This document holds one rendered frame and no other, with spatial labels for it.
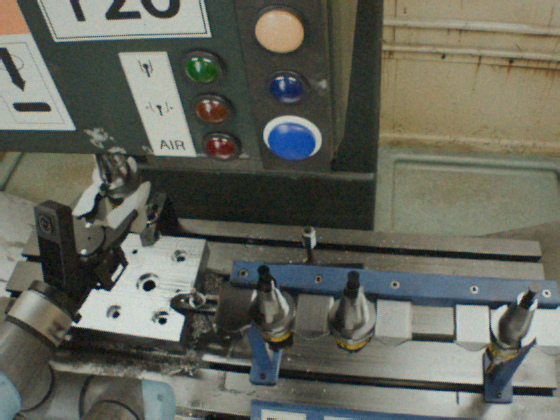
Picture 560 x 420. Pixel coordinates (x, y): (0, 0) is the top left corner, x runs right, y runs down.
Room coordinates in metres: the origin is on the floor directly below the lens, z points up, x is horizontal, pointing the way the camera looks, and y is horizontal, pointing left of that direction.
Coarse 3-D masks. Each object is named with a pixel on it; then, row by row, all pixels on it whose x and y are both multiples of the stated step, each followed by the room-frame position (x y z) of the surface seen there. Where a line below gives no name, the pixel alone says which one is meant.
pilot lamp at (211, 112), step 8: (200, 104) 0.26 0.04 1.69; (208, 104) 0.26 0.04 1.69; (216, 104) 0.26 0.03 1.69; (200, 112) 0.26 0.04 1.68; (208, 112) 0.26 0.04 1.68; (216, 112) 0.26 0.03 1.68; (224, 112) 0.26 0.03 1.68; (208, 120) 0.26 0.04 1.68; (216, 120) 0.26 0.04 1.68; (224, 120) 0.26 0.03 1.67
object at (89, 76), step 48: (336, 0) 0.26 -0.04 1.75; (48, 48) 0.29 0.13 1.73; (96, 48) 0.28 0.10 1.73; (144, 48) 0.27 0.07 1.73; (192, 48) 0.27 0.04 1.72; (240, 48) 0.26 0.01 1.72; (336, 48) 0.26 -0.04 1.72; (96, 96) 0.28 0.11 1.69; (192, 96) 0.27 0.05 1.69; (240, 96) 0.26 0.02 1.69; (336, 96) 0.25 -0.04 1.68; (0, 144) 0.31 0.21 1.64; (48, 144) 0.30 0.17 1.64; (96, 144) 0.29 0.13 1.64; (144, 144) 0.28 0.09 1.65; (336, 144) 0.25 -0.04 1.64
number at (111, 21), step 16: (96, 0) 0.28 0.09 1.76; (112, 0) 0.27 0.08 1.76; (128, 0) 0.27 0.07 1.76; (144, 0) 0.27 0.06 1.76; (160, 0) 0.27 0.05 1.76; (176, 0) 0.26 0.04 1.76; (112, 16) 0.27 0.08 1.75; (128, 16) 0.27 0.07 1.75; (144, 16) 0.27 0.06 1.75; (160, 16) 0.27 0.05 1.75; (176, 16) 0.27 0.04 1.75; (192, 16) 0.26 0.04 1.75
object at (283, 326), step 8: (256, 296) 0.40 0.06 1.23; (288, 296) 0.39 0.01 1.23; (256, 304) 0.38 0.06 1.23; (256, 312) 0.37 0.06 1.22; (288, 312) 0.36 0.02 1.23; (256, 320) 0.36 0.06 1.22; (280, 320) 0.35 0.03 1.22; (288, 320) 0.35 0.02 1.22; (256, 328) 0.36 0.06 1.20; (264, 328) 0.35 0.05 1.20; (272, 328) 0.34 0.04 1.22; (280, 328) 0.34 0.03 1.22; (288, 328) 0.35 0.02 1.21
